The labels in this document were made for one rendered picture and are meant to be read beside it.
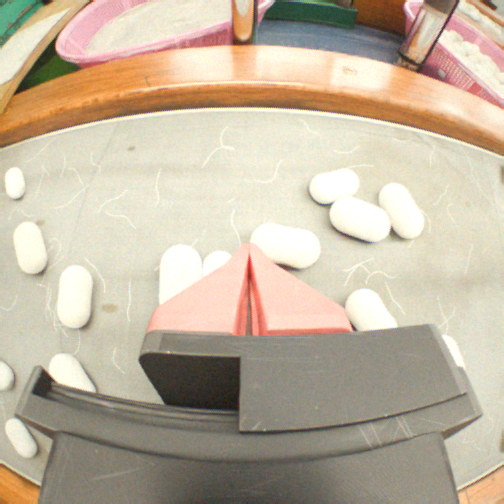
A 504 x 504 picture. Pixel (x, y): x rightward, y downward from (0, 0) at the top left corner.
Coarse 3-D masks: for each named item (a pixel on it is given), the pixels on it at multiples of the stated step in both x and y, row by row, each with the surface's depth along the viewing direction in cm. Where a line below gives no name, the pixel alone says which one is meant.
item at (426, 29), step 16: (240, 0) 12; (256, 0) 13; (432, 0) 9; (448, 0) 8; (240, 16) 14; (256, 16) 14; (416, 16) 12; (432, 16) 10; (448, 16) 10; (240, 32) 15; (256, 32) 16; (416, 32) 13; (432, 32) 12; (400, 48) 16; (416, 48) 14; (432, 48) 14; (400, 64) 16; (416, 64) 15
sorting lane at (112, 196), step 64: (128, 128) 17; (192, 128) 17; (256, 128) 17; (320, 128) 17; (384, 128) 17; (0, 192) 16; (64, 192) 16; (128, 192) 16; (192, 192) 15; (256, 192) 15; (448, 192) 16; (0, 256) 15; (64, 256) 15; (128, 256) 15; (320, 256) 14; (384, 256) 14; (448, 256) 14; (0, 320) 13; (128, 320) 14; (448, 320) 13; (128, 384) 13; (0, 448) 11; (448, 448) 11
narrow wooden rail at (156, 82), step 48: (192, 48) 16; (240, 48) 16; (288, 48) 16; (48, 96) 15; (96, 96) 15; (144, 96) 15; (192, 96) 16; (240, 96) 16; (288, 96) 16; (336, 96) 15; (384, 96) 15; (432, 96) 15; (0, 144) 17; (480, 144) 16
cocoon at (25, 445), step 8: (8, 424) 10; (16, 424) 10; (8, 432) 10; (16, 432) 10; (24, 432) 11; (16, 440) 10; (24, 440) 10; (32, 440) 11; (16, 448) 9; (24, 448) 10; (32, 448) 10; (24, 456) 9; (32, 456) 10
